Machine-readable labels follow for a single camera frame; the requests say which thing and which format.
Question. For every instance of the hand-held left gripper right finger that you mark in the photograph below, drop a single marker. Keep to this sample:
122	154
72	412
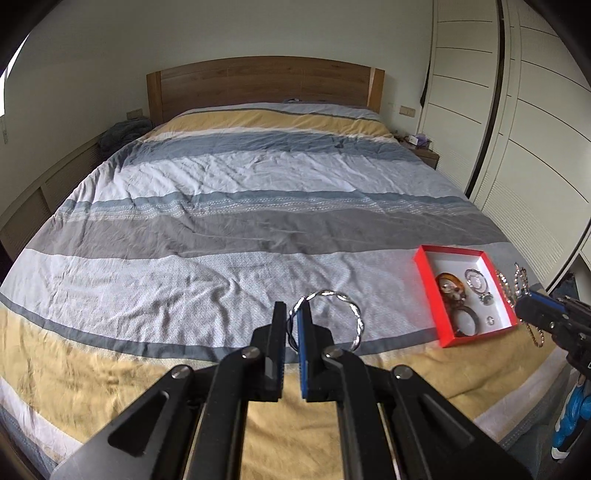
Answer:
303	360

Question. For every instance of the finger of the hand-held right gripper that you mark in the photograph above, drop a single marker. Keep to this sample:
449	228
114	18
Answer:
549	301
535	311

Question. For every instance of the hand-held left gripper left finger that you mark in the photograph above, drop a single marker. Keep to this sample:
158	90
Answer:
277	364

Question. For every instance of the small silver trinket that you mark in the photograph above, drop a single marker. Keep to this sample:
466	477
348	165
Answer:
487	300

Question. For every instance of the large silver twisted bangle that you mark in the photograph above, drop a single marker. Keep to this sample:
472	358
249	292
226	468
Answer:
355	318

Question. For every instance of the small brown white pendant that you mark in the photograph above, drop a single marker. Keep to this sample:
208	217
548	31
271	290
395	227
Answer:
451	290

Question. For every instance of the red jewelry box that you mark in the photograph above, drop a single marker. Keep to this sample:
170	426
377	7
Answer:
443	261

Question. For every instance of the person's right hand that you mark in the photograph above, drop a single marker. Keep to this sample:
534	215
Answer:
575	410

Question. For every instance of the dark thin bangle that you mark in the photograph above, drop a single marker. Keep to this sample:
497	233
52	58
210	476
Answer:
475	314

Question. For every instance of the amber bangle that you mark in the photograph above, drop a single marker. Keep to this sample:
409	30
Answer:
438	279

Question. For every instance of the bed with striped duvet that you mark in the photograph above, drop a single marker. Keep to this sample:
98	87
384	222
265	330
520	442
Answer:
231	207

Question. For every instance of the white wardrobe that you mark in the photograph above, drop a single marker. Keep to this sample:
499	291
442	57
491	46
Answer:
531	115

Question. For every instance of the wooden nightstand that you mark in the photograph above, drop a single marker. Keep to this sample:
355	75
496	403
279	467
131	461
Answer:
425	157

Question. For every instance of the tissue box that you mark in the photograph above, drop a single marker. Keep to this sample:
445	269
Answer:
419	139

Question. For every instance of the grey knitted cloth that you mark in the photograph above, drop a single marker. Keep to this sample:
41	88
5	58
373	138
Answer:
122	134

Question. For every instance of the wooden headboard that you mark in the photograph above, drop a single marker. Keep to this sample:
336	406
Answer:
263	83

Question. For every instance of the beige low cabinet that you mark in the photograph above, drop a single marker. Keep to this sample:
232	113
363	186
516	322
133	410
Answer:
46	194

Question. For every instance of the window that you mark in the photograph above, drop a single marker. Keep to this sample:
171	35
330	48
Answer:
2	97

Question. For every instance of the wall switch plate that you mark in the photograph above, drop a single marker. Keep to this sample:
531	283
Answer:
135	114
407	110

